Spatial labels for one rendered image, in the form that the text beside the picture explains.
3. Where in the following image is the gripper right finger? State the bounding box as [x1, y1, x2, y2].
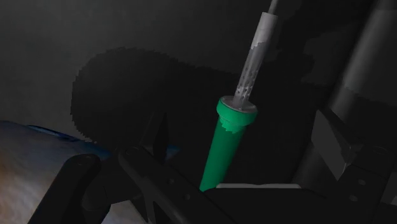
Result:
[311, 107, 397, 224]

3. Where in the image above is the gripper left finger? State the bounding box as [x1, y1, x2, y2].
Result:
[27, 110, 237, 224]

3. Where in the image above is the green soldering iron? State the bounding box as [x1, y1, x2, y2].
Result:
[198, 0, 279, 192]

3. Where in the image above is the grey cylinder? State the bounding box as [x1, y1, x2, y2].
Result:
[291, 0, 397, 187]

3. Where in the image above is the blue and white rounded object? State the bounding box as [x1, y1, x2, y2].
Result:
[0, 120, 181, 224]

